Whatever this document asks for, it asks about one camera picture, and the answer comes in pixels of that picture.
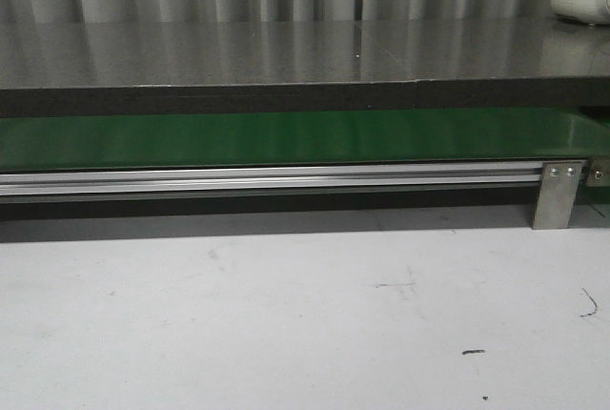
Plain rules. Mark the green conveyor belt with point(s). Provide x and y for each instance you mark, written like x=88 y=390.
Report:
x=127 y=142

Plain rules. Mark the dark glossy raised platform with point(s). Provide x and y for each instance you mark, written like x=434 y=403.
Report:
x=79 y=69

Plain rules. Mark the aluminium conveyor side rail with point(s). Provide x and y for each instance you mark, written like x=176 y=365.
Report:
x=264 y=178

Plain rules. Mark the steel conveyor support bracket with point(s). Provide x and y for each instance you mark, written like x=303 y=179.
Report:
x=557 y=193

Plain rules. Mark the metal end bracket with bolt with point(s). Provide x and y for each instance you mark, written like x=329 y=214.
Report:
x=598 y=175

